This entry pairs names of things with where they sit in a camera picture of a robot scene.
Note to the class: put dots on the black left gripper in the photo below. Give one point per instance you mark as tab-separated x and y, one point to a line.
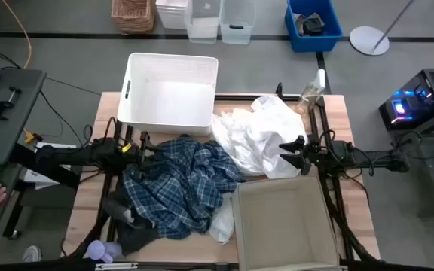
130	156

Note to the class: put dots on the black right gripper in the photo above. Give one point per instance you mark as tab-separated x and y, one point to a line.
315	154

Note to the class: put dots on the large white shirt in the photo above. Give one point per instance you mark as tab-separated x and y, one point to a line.
269	131

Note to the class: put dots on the blue plaid shirt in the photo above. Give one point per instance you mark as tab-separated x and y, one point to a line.
183	180

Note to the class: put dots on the white plastic laundry basket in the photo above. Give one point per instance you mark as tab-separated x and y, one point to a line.
172	98

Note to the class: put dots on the beige cardboard box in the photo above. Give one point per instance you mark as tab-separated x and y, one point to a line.
285	226

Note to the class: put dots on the narrow white garment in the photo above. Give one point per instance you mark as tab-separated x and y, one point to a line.
222	222

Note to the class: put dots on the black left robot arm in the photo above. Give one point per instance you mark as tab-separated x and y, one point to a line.
77	154

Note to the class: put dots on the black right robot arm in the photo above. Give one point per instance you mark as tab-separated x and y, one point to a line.
371	160

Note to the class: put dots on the clear spray bottle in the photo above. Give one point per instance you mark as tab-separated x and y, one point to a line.
311	92

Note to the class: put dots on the white paper with markers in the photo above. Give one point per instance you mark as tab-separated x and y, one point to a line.
47	177

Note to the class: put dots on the purple plastic toy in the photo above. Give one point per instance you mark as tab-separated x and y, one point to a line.
102	250

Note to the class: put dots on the blue plastic crate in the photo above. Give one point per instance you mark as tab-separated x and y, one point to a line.
313	43

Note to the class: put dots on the yellow plug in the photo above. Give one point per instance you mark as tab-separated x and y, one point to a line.
29	137

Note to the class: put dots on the black cloth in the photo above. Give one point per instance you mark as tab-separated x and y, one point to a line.
313	26

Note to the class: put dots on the tan cloth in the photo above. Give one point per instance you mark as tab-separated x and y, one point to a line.
299	22

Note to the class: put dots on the white round floor stand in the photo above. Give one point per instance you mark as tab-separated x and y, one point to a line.
367	39

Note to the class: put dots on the black computer with coloured lights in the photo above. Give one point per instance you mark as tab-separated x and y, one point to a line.
420	98

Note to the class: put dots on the brown wicker basket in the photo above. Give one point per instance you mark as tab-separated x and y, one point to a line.
133	15

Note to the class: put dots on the grey desk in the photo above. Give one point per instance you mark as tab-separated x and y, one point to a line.
2	139

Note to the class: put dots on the clear plastic storage bin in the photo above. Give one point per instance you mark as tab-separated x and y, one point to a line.
202	22

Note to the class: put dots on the white plastic storage bin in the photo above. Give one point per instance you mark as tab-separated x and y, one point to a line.
172	13

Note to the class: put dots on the black metal frame legs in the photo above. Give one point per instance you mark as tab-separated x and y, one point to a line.
106	188
324	124

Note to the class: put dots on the black metal frame bar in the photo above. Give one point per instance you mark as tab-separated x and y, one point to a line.
239	97

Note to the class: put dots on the silver metal bracket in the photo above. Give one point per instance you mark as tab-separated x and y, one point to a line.
116	266

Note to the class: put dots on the long black frame bar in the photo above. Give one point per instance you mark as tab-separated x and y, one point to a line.
183	267

